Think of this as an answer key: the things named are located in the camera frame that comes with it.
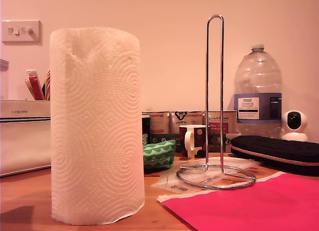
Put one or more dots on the white paper towel roll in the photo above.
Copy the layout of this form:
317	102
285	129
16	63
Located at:
97	126

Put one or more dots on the shrink-wrapped silver food tin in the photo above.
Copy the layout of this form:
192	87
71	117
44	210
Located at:
159	121
229	118
184	118

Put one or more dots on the black Pepsi can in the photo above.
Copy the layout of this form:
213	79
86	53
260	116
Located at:
145	126

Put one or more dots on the green patterned pouch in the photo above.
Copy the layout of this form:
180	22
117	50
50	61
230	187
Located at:
159	153

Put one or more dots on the dark red mug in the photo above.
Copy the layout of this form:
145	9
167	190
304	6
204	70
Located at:
197	138

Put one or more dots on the dark green flat box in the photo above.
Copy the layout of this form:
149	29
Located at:
214	143

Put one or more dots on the clear plastic bag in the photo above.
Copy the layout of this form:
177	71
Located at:
172	181

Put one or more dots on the white paper sheet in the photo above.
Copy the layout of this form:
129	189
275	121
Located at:
164	197

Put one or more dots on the large clear water bottle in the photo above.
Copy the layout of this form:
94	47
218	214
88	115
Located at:
258	78

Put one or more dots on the black zip case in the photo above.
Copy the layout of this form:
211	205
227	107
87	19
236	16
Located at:
274	151

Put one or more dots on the red and white tube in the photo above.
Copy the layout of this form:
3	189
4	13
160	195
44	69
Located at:
37	88

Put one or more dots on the pink paper sheet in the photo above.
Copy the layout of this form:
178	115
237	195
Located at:
249	206

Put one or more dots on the cream tube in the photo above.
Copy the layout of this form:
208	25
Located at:
29	90

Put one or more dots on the white Lancome bag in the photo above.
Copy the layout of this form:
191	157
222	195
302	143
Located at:
25	141

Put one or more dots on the clear storage jar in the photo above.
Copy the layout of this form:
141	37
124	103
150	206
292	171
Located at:
3	78

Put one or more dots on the small white round camera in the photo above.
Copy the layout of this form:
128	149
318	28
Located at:
295	126

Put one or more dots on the white light switch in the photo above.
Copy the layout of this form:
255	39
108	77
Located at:
21	32

